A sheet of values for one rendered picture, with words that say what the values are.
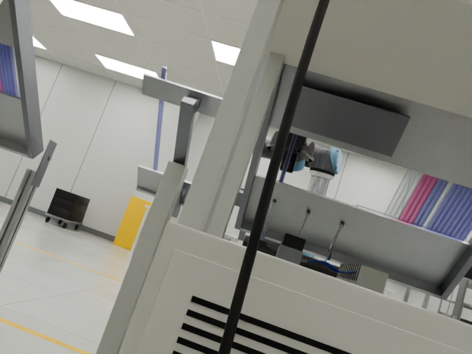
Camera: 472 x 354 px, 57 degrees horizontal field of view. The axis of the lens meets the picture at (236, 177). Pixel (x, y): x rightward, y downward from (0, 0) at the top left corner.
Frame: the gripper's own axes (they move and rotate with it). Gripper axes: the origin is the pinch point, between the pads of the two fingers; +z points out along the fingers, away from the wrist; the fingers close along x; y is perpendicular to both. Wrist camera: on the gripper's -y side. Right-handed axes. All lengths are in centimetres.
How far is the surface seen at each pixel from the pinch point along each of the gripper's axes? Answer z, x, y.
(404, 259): 0.8, 44.3, -20.4
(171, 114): -617, -239, -181
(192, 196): 82, -8, 17
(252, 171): 8.9, -8.7, -5.1
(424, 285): 1, 53, -27
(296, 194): 3.6, 5.7, -9.7
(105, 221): -547, -303, -400
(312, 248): 1.5, 16.3, -26.7
